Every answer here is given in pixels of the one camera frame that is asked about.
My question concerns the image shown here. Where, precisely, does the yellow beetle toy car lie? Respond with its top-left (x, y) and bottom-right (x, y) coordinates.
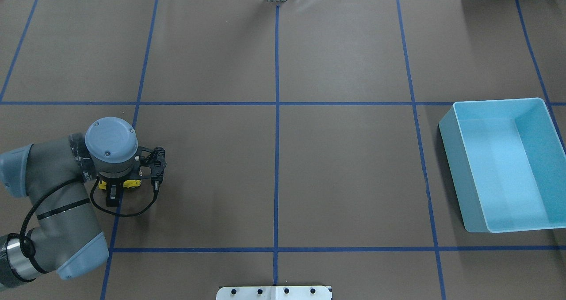
top-left (97, 180), bottom-right (142, 190)

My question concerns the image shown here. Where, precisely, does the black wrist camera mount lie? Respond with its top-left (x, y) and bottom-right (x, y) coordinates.
top-left (129, 146), bottom-right (167, 192)

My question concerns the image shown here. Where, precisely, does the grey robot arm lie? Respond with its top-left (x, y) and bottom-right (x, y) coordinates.
top-left (1, 117), bottom-right (139, 291)

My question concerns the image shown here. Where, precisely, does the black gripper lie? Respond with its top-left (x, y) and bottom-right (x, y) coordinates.
top-left (97, 169), bottom-right (134, 207)

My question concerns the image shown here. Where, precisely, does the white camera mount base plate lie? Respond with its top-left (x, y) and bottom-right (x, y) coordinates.
top-left (216, 285), bottom-right (333, 300)

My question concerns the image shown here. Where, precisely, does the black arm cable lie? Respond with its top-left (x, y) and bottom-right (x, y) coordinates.
top-left (13, 176), bottom-right (160, 274)

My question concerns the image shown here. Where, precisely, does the brown paper table mat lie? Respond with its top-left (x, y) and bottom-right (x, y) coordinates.
top-left (1, 0), bottom-right (565, 300)

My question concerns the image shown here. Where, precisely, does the light blue plastic bin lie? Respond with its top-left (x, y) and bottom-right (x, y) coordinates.
top-left (439, 98), bottom-right (566, 233)

